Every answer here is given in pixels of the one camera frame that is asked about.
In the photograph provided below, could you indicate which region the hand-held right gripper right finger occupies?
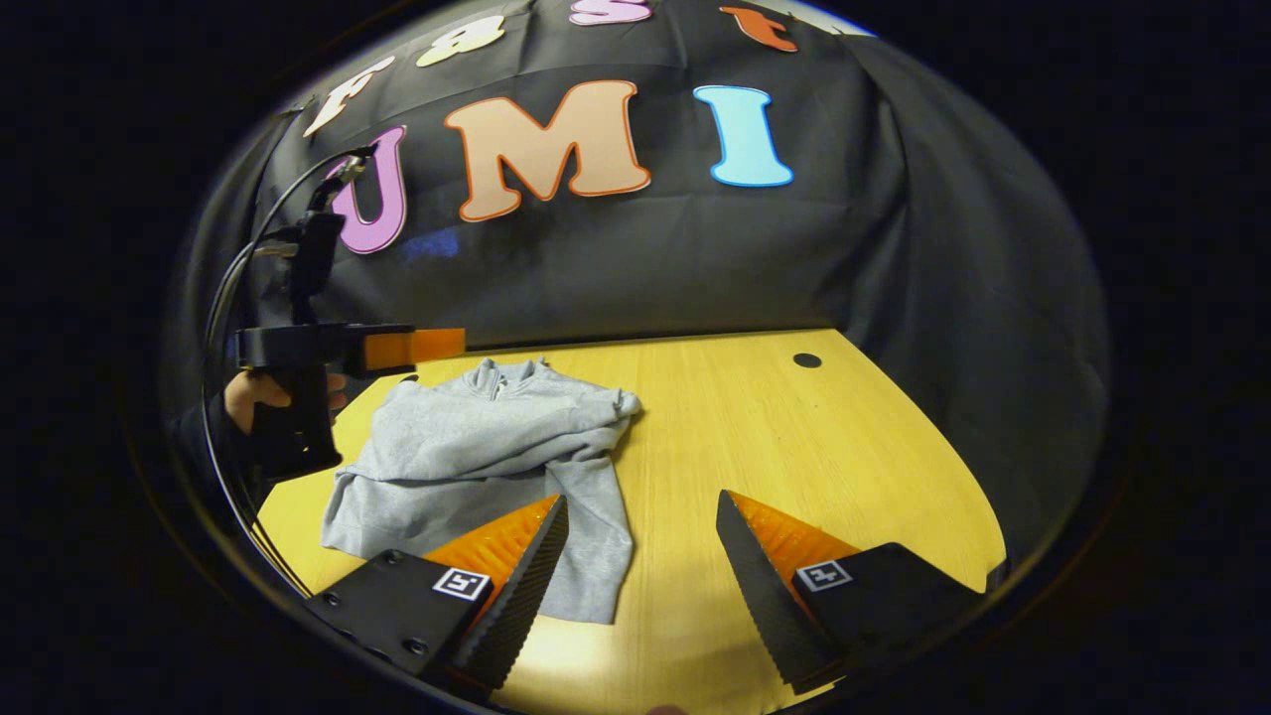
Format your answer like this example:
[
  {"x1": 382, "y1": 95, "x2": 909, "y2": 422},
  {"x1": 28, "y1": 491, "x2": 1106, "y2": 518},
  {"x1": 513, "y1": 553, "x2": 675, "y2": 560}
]
[{"x1": 715, "y1": 490, "x2": 984, "y2": 696}]

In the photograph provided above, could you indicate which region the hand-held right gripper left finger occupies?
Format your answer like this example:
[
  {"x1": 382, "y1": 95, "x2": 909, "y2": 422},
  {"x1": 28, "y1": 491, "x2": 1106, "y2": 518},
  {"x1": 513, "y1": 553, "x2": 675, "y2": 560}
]
[{"x1": 308, "y1": 494, "x2": 571, "y2": 693}]

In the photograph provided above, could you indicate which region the grey sweatshirt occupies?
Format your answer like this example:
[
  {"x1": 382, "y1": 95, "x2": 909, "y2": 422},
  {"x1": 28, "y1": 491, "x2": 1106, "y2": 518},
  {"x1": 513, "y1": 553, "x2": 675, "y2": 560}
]
[{"x1": 320, "y1": 356, "x2": 644, "y2": 625}]

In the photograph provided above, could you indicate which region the black backdrop cloth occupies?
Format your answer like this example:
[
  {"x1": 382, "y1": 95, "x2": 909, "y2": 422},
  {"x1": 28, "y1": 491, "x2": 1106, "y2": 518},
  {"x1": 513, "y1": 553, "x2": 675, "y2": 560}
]
[{"x1": 169, "y1": 0, "x2": 1111, "y2": 557}]

